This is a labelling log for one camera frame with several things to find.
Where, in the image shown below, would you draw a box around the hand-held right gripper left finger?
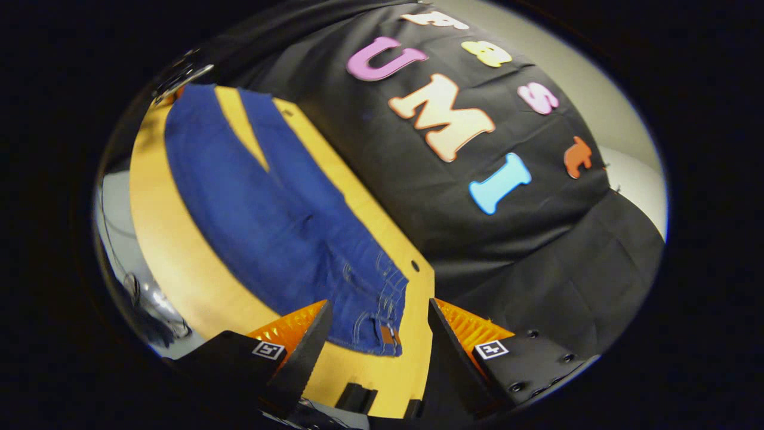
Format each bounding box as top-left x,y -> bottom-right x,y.
179,300 -> 334,419

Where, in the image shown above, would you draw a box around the blue jeans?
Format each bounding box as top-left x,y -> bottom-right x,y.
164,84 -> 409,357

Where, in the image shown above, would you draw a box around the black backdrop cloth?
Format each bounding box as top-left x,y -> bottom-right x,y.
203,0 -> 666,359

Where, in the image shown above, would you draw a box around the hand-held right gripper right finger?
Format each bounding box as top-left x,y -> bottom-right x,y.
427,299 -> 600,419

